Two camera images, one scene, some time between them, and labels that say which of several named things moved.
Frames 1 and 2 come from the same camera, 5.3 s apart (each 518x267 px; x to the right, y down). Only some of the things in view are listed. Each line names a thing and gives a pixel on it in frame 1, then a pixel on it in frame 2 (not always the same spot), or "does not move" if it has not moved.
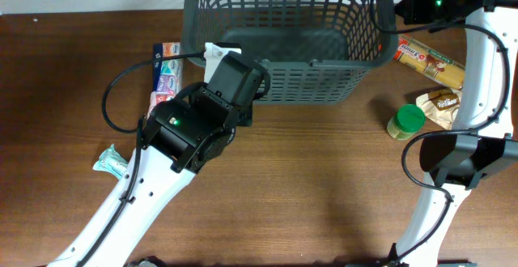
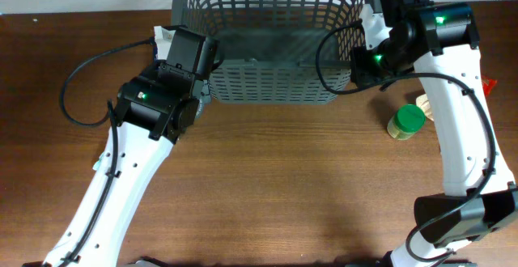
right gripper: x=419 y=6 → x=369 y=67
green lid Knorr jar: x=407 y=120 does not move
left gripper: x=247 y=118 → x=158 y=75
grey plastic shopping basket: x=318 y=35 does not move
